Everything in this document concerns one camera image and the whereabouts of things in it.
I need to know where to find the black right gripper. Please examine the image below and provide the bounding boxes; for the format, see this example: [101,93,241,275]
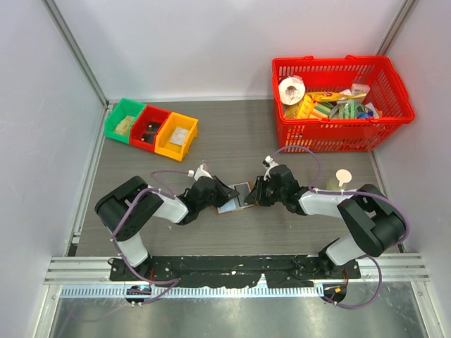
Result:
[245,175,285,206]

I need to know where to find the brown leather card holder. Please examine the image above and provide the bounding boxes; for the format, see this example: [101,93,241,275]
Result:
[216,182,254,215]

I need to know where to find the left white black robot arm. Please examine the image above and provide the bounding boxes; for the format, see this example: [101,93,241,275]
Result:
[94,176,239,280]

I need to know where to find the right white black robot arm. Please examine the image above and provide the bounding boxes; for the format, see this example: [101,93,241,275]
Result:
[245,165,408,278]

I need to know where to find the silver card in yellow bin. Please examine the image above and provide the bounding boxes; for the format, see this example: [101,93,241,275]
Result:
[169,127,190,146]

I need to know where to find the black cards in red bin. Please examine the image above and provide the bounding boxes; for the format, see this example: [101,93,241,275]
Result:
[140,122,161,144]

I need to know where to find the gold cards in green bin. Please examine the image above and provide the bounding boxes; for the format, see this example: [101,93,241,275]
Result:
[113,115,135,136]

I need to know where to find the yellow plastic bin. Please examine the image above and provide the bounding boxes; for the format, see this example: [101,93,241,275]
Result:
[154,112,198,162]

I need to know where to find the green bottle white cap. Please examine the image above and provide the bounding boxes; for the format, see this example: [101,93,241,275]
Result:
[326,169,352,191]

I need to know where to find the yellow snack packets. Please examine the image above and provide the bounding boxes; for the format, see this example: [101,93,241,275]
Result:
[284,92,342,119]

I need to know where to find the red plastic bin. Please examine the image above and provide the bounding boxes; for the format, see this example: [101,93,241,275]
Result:
[130,105,171,153]

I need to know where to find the white tape roll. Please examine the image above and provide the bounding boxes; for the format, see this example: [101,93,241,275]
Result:
[278,75,306,106]

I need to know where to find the green white package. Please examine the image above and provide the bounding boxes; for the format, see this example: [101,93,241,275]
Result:
[329,100,366,120]

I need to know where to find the red shopping basket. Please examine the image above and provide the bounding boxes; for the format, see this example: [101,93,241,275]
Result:
[271,55,415,152]

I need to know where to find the blue white package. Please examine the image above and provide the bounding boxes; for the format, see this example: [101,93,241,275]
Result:
[356,103,382,119]

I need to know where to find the green plastic bin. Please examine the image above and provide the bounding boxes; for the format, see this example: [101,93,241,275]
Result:
[104,98,146,144]

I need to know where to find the white pink box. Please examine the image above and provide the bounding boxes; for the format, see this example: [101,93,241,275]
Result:
[340,83,371,100]

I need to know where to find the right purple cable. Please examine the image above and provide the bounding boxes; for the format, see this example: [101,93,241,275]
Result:
[269,145,411,309]

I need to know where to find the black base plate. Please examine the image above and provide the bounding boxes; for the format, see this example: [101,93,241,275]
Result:
[109,253,363,288]

